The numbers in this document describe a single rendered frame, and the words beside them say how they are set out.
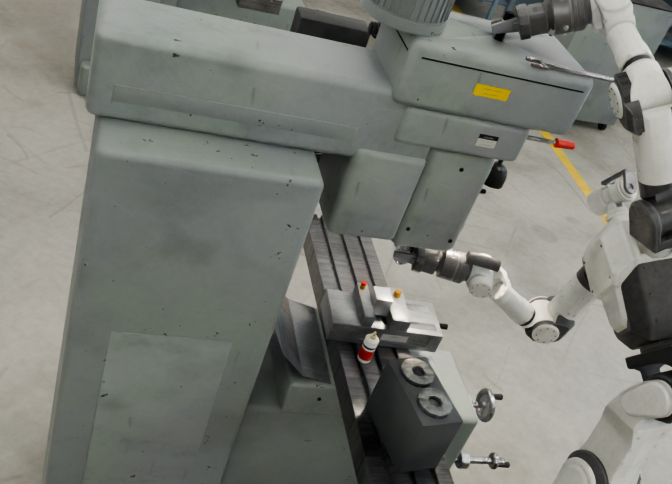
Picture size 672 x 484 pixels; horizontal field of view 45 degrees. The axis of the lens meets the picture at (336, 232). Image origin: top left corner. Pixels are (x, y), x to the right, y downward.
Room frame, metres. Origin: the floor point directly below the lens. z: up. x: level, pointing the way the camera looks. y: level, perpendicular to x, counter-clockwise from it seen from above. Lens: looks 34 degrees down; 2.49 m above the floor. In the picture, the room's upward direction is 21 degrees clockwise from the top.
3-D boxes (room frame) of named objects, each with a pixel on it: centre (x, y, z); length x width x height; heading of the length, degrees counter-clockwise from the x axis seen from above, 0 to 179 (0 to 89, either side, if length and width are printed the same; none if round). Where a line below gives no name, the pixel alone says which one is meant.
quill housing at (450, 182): (1.90, -0.19, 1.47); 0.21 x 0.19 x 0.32; 22
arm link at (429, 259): (1.91, -0.29, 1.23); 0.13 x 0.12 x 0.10; 5
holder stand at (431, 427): (1.53, -0.35, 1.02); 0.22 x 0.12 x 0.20; 33
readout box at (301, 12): (2.10, 0.21, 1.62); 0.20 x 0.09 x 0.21; 112
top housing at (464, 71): (1.90, -0.18, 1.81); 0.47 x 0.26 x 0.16; 112
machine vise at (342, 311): (1.92, -0.22, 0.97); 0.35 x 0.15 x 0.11; 110
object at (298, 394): (1.90, -0.20, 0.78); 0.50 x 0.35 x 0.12; 112
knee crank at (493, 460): (1.97, -0.74, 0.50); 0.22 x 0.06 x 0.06; 112
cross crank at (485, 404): (2.09, -0.66, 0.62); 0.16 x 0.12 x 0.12; 112
